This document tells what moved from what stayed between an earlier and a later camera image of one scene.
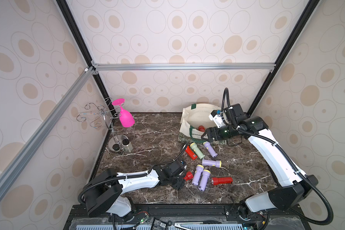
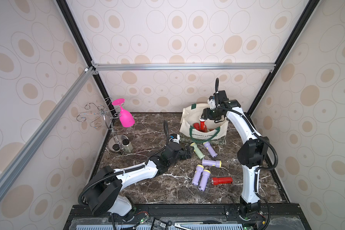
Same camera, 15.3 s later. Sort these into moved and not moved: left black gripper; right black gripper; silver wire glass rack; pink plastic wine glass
Moved: left black gripper; right black gripper
Not moved: pink plastic wine glass; silver wire glass rack
